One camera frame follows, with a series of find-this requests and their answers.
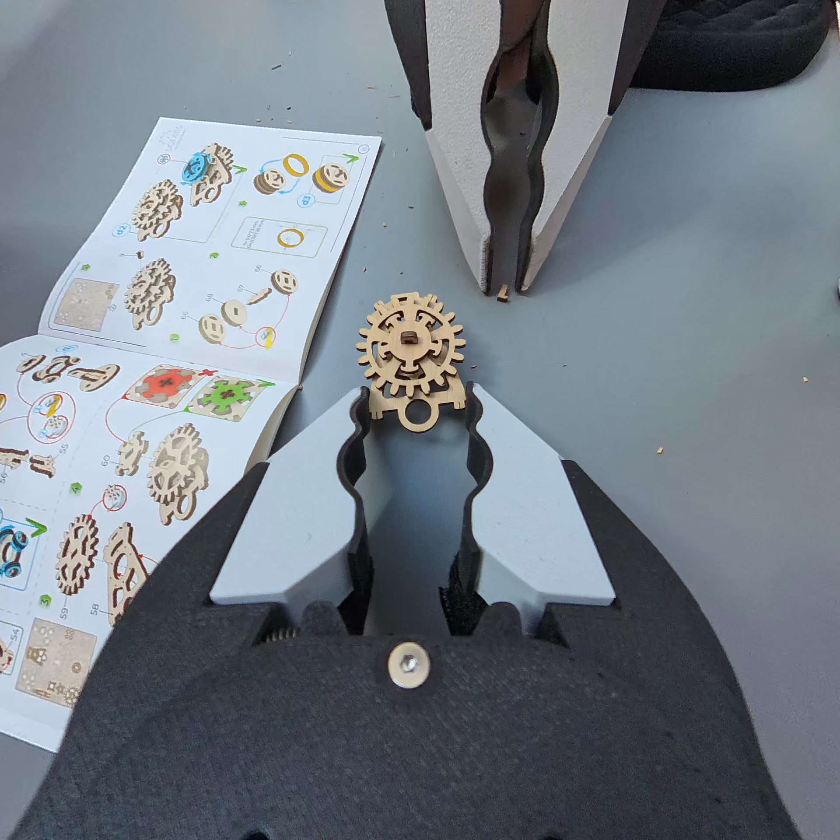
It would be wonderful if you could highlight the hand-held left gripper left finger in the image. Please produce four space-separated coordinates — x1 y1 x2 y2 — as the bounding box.
209 386 374 636

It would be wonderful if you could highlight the wooden gear assembly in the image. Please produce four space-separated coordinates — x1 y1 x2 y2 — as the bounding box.
356 292 468 435

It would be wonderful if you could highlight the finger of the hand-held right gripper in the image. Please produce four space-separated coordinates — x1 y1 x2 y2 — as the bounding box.
517 0 631 293
425 0 513 294

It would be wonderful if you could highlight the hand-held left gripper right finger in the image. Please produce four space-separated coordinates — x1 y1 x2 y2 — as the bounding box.
440 382 618 637

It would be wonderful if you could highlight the black quilted wrist rest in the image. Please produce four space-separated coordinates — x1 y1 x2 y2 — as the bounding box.
626 0 833 91

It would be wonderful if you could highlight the open instruction booklet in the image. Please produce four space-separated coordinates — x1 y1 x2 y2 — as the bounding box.
0 117 383 754

